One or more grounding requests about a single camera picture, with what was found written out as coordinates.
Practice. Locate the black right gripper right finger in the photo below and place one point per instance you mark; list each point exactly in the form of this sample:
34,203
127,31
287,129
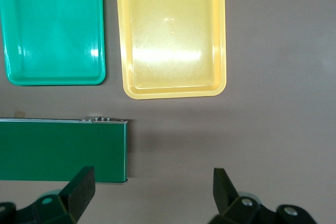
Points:
228,205

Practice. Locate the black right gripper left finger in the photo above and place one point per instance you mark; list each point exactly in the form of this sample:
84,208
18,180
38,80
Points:
76,197

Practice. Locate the green conveyor belt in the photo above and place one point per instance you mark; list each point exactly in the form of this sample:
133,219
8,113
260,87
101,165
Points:
60,150

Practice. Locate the green plastic tray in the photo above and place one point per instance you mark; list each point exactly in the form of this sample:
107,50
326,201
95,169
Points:
52,24

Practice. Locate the yellow plastic tray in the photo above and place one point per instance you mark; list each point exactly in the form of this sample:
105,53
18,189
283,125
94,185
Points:
170,37

